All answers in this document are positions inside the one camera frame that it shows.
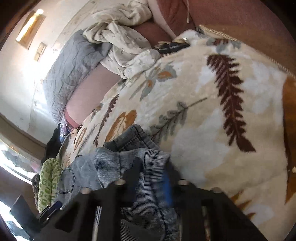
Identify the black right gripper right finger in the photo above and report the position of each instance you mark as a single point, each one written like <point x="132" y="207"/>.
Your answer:
<point x="204" y="214"/>

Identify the purple blue plastic package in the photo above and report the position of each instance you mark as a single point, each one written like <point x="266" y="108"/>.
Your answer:
<point x="64" y="129"/>

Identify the black clothing pile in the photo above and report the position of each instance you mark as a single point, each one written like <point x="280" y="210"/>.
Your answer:
<point x="53" y="145"/>

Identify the blue denim jeans pant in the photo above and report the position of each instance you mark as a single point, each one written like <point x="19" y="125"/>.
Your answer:
<point x="135" y="158"/>

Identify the beige wall switch plate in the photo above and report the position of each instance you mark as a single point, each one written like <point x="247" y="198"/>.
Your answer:
<point x="40" y="51"/>

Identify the green white patterned cloth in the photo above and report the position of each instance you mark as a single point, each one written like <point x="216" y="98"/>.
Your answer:
<point x="49" y="178"/>

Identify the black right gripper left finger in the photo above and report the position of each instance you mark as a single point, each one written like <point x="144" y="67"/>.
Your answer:
<point x="92" y="209"/>

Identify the black remote on bed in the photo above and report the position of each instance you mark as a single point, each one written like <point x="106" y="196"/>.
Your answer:
<point x="164" y="47"/>

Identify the pink maroon bed sheet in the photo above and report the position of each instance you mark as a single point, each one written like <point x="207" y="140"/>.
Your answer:
<point x="268" y="26"/>

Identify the cream leaf pattern blanket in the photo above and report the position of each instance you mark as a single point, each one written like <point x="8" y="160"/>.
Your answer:
<point x="226" y="114"/>

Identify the crumpled white printed cloth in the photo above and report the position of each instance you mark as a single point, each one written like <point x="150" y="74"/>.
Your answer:
<point x="131" y="54"/>

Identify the grey quilted pillow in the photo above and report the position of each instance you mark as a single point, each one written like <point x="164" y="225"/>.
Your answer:
<point x="77" y="59"/>

